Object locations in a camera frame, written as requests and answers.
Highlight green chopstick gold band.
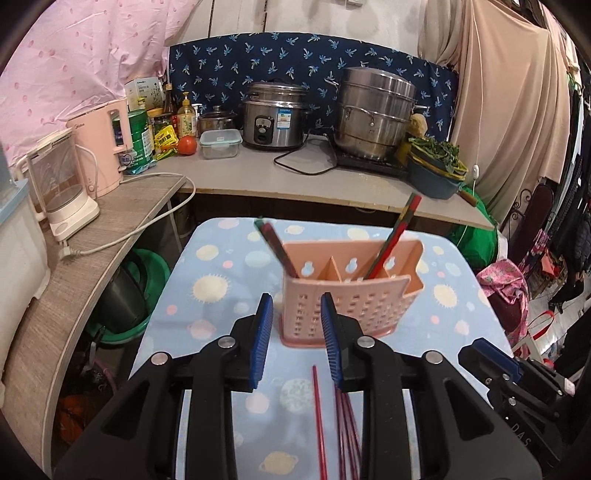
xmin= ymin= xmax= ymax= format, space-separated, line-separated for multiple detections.
xmin=254 ymin=220 xmax=289 ymax=277
xmin=379 ymin=194 xmax=419 ymax=266

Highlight black power cable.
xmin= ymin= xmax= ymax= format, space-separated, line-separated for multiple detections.
xmin=273 ymin=134 xmax=340 ymax=176

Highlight yellow pump bottle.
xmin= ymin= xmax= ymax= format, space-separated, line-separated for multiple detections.
xmin=178 ymin=91 xmax=197 ymax=139

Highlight orange plastic bag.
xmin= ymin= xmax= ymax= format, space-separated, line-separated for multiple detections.
xmin=58 ymin=392 xmax=98 ymax=444

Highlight yellow snack packet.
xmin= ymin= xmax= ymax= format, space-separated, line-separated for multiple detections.
xmin=154 ymin=127 xmax=180 ymax=155

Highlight white storage box blue lid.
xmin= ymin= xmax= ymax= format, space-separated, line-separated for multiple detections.
xmin=0 ymin=143 xmax=51 ymax=365

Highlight green tin can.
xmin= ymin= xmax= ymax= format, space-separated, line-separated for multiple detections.
xmin=126 ymin=109 xmax=156 ymax=169

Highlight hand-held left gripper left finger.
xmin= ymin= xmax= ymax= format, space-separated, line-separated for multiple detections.
xmin=53 ymin=293 xmax=274 ymax=480

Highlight small steel pot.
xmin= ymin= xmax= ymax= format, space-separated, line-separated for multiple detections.
xmin=198 ymin=106 xmax=238 ymax=134

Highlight white green carton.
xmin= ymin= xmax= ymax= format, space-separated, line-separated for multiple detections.
xmin=126 ymin=78 xmax=163 ymax=112

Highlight leafy green vegetables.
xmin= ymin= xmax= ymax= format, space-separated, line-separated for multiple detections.
xmin=409 ymin=137 xmax=462 ymax=169

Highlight glass jar yellow lid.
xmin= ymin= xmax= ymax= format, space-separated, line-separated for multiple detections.
xmin=147 ymin=107 xmax=172 ymax=155

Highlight black induction cooker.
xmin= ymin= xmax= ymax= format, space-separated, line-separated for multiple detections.
xmin=335 ymin=150 xmax=416 ymax=178

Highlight yellow green strainer basket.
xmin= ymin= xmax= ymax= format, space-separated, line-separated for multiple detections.
xmin=410 ymin=152 xmax=468 ymax=178

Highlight dark hanging clothes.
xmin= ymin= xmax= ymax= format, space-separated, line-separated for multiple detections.
xmin=549 ymin=69 xmax=591 ymax=315

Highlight white power cable with plug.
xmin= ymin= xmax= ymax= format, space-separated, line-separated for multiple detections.
xmin=60 ymin=143 xmax=197 ymax=264

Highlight green plastic tub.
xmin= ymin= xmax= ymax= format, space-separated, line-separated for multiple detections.
xmin=90 ymin=249 xmax=171 ymax=344

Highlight white cable with switch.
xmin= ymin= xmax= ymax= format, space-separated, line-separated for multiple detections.
xmin=470 ymin=0 xmax=485 ymax=185

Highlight pink printed sheet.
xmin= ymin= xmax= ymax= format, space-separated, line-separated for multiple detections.
xmin=0 ymin=0 xmax=218 ymax=162

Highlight pink perforated utensil basket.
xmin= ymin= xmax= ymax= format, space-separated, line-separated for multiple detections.
xmin=279 ymin=240 xmax=424 ymax=349

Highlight steel rice cooker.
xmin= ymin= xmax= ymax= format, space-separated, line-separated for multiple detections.
xmin=240 ymin=80 xmax=311 ymax=151

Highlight clear white electric kettle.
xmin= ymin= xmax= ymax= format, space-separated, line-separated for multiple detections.
xmin=25 ymin=128 xmax=101 ymax=241

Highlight blue plastic basin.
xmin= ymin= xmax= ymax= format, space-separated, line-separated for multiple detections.
xmin=406 ymin=154 xmax=469 ymax=200

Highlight blue dotted tablecloth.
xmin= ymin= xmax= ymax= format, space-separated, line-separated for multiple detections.
xmin=127 ymin=217 xmax=515 ymax=480

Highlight wooden counter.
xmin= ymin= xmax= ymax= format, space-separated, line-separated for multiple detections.
xmin=0 ymin=148 xmax=497 ymax=462

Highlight green plastic bag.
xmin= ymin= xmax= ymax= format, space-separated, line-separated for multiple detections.
xmin=455 ymin=185 xmax=502 ymax=273

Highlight clear food container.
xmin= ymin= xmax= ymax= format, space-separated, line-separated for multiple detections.
xmin=198 ymin=129 xmax=243 ymax=160

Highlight dark maroon wavy chopstick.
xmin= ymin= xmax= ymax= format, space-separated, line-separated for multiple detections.
xmin=344 ymin=397 xmax=363 ymax=467
xmin=339 ymin=392 xmax=356 ymax=480
xmin=262 ymin=223 xmax=300 ymax=279
xmin=335 ymin=391 xmax=347 ymax=480

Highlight red chopstick black band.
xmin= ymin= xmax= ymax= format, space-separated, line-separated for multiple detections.
xmin=311 ymin=366 xmax=328 ymax=480
xmin=362 ymin=195 xmax=423 ymax=281

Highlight steel steamer pot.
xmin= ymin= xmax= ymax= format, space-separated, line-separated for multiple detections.
xmin=330 ymin=67 xmax=430 ymax=160

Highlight dark metal bucket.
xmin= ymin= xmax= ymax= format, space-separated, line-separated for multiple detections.
xmin=99 ymin=263 xmax=153 ymax=333

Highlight blue leaf-print cloth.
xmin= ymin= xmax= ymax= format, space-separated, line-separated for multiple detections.
xmin=167 ymin=31 xmax=460 ymax=144

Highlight pink electric kettle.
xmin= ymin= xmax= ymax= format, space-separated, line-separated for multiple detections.
xmin=69 ymin=98 xmax=132 ymax=199

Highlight dark metal chair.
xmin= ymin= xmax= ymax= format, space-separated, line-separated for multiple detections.
xmin=501 ymin=185 xmax=555 ymax=259

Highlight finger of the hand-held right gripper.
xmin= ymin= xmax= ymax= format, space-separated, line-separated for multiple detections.
xmin=458 ymin=338 xmax=522 ymax=386
xmin=517 ymin=357 xmax=577 ymax=398

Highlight pink floral cloth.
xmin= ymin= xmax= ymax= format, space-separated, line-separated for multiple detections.
xmin=475 ymin=258 xmax=529 ymax=342

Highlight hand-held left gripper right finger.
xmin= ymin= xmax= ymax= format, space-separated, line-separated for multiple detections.
xmin=321 ymin=293 xmax=541 ymax=480

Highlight beige curtain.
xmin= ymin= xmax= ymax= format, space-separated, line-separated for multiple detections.
xmin=418 ymin=0 xmax=573 ymax=185

